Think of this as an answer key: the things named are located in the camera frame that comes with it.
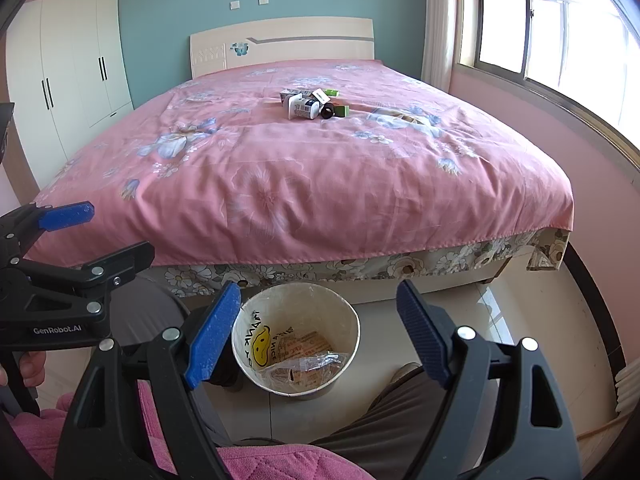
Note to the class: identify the person's left hand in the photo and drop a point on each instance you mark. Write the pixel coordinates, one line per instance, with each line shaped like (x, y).
(33, 367)

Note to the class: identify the clear plastic wrapper trash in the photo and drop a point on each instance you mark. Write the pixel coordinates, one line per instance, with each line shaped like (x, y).
(301, 363)

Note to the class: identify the floral bed skirt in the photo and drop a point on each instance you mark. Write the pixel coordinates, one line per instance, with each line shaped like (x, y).
(446, 267)

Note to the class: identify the white wardrobe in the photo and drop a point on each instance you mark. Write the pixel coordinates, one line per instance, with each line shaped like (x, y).
(66, 76)

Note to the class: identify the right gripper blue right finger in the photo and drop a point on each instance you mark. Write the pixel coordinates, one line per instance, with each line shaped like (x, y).
(503, 416)

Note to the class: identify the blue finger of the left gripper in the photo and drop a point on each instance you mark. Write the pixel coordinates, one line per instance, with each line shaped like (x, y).
(110, 271)
(22, 227)

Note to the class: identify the white paper trash bucket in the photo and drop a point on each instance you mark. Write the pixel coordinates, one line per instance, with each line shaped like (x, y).
(297, 308)

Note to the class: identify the pink floral bed sheet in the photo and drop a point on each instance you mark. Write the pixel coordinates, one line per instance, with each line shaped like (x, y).
(213, 171)

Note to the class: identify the window with metal frame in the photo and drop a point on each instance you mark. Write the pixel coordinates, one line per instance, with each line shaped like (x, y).
(581, 55)

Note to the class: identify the green plastic block tray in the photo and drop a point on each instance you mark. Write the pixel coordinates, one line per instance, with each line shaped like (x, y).
(340, 110)

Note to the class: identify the white barcode medicine box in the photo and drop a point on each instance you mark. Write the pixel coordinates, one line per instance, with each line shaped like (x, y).
(287, 94)

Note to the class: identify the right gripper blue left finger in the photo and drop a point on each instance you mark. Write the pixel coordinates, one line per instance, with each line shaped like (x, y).
(212, 334)

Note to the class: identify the grey trouser leg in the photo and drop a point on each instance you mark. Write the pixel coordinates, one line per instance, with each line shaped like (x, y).
(381, 444)

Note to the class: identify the pink fleece sleeve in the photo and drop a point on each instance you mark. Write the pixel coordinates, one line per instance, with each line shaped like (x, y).
(29, 443)

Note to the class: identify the beige curtain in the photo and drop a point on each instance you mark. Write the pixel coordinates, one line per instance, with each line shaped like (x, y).
(439, 47)

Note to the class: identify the cream wooden headboard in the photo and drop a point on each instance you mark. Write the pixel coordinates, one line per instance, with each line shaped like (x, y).
(281, 39)

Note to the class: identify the dark small bottle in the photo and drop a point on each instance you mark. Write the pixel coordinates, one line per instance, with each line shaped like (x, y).
(327, 111)

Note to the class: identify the white milk carton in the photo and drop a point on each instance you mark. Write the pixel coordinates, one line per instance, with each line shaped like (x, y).
(303, 108)

